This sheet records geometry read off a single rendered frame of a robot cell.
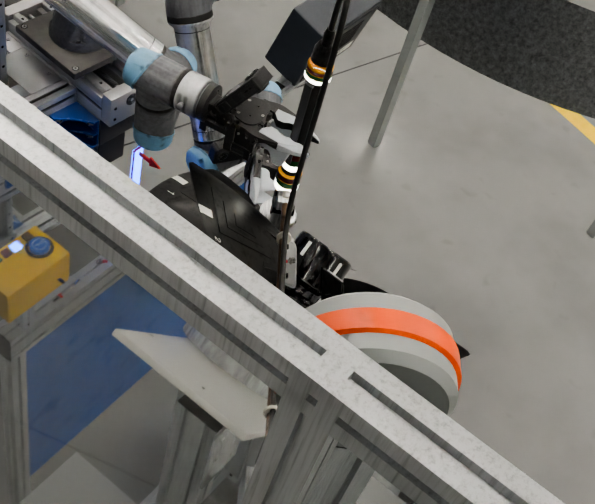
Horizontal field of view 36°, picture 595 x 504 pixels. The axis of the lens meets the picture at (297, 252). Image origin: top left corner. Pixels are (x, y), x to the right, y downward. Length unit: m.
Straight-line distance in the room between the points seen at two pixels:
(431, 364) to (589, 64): 2.71
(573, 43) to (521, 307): 0.97
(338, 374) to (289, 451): 0.11
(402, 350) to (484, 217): 3.05
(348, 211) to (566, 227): 0.93
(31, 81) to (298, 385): 1.89
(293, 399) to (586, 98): 2.95
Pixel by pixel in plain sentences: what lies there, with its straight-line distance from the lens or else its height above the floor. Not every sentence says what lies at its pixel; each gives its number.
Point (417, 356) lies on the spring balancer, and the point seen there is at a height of 1.95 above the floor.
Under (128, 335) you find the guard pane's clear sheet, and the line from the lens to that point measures 0.74.
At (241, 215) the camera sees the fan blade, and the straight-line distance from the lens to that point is 1.58.
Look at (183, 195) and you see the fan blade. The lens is 1.84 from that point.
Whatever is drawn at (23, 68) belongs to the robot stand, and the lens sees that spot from 2.44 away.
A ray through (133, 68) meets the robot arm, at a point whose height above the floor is 1.48.
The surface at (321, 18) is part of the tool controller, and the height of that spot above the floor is 1.24.
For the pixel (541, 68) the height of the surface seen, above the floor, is 0.67.
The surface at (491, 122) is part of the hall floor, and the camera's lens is 4.21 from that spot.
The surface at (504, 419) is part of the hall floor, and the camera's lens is 3.21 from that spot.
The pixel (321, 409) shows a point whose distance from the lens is 0.59.
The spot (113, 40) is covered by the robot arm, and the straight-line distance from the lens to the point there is 1.77.
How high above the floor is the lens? 2.53
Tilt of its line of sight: 49 degrees down
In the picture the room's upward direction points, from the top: 18 degrees clockwise
